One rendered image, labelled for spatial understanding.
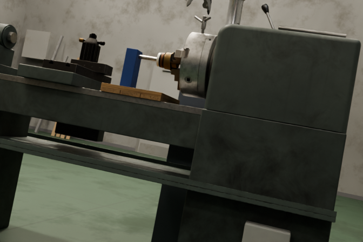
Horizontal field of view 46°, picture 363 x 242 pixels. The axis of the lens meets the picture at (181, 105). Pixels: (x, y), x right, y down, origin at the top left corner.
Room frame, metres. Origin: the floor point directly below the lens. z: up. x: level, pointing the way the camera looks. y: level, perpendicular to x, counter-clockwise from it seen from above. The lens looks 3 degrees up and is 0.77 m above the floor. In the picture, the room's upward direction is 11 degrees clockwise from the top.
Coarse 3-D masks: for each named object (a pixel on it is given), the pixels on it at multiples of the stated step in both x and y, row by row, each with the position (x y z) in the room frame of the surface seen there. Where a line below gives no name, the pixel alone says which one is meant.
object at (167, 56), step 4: (168, 52) 2.09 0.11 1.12; (172, 52) 2.08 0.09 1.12; (160, 56) 2.08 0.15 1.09; (164, 56) 2.08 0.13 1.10; (168, 56) 2.07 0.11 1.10; (160, 60) 2.08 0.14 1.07; (164, 60) 2.07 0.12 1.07; (168, 60) 2.06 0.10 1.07; (160, 64) 2.09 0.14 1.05; (164, 64) 2.08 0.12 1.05; (168, 64) 2.07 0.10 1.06; (172, 64) 2.07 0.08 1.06; (176, 64) 2.07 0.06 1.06; (164, 68) 2.10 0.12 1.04; (168, 68) 2.09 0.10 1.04; (176, 68) 2.09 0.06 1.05
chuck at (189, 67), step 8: (192, 32) 2.02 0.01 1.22; (192, 40) 1.95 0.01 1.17; (200, 40) 1.95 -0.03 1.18; (184, 48) 1.93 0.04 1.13; (192, 48) 1.93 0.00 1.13; (200, 48) 1.92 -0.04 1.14; (192, 56) 1.92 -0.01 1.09; (200, 56) 1.91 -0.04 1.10; (184, 64) 1.93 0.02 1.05; (192, 64) 1.92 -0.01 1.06; (184, 72) 1.94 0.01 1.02; (192, 72) 1.93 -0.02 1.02; (184, 80) 1.96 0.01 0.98; (192, 80) 1.94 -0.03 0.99; (184, 88) 1.99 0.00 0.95; (192, 88) 1.97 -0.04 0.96; (192, 96) 2.05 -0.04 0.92
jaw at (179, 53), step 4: (176, 52) 1.96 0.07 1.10; (180, 52) 1.96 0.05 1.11; (184, 52) 1.94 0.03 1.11; (188, 52) 1.93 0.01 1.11; (172, 56) 2.04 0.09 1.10; (176, 56) 1.96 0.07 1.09; (180, 56) 1.95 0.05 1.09; (184, 56) 1.93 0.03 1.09; (188, 56) 1.93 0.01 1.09; (172, 60) 2.04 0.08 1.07; (176, 60) 2.01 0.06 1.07; (180, 60) 2.00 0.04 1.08
